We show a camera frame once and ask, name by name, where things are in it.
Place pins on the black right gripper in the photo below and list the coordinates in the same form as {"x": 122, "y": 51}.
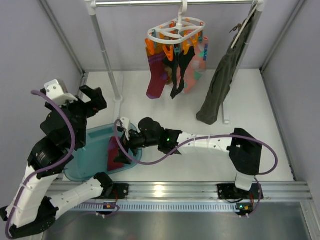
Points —
{"x": 130, "y": 144}

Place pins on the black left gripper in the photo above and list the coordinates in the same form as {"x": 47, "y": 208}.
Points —
{"x": 75, "y": 104}

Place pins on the black sock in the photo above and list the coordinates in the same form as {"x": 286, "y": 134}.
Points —
{"x": 174, "y": 90}
{"x": 183, "y": 61}

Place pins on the white clip hanger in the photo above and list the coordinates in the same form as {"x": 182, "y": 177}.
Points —
{"x": 181, "y": 30}

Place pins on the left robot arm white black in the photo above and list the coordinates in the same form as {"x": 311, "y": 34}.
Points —
{"x": 32, "y": 211}

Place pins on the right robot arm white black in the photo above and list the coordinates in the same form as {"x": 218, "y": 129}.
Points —
{"x": 240, "y": 147}

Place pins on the white garment hanger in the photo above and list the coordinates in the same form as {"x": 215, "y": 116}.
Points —
{"x": 251, "y": 13}

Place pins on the teal plastic basin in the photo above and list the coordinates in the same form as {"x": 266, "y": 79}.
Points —
{"x": 97, "y": 156}

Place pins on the maroon purple orange hanging sock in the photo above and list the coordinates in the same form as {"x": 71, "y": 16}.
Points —
{"x": 159, "y": 76}

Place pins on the beige argyle sock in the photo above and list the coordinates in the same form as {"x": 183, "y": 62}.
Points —
{"x": 168, "y": 68}

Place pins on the orange clothes peg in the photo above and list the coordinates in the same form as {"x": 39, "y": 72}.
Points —
{"x": 169, "y": 52}

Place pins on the teal clothes peg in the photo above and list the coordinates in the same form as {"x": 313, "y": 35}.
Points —
{"x": 177, "y": 51}

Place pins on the pink patterned sock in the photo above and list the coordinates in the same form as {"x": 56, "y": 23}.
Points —
{"x": 197, "y": 67}

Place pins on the olive green hanging garment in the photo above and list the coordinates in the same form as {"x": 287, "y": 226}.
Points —
{"x": 222, "y": 79}

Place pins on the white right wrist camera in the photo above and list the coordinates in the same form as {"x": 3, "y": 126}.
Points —
{"x": 124, "y": 126}

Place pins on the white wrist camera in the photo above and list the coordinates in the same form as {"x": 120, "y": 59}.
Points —
{"x": 56, "y": 90}
{"x": 124, "y": 126}

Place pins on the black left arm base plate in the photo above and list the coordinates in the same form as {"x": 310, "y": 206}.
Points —
{"x": 119, "y": 191}

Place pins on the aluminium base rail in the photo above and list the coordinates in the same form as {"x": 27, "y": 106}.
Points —
{"x": 273, "y": 191}

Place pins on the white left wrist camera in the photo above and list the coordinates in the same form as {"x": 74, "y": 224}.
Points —
{"x": 56, "y": 90}

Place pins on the grey slotted cable duct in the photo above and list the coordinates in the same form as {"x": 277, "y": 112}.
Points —
{"x": 220, "y": 207}

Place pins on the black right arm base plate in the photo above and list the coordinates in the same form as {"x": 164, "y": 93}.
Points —
{"x": 228, "y": 191}

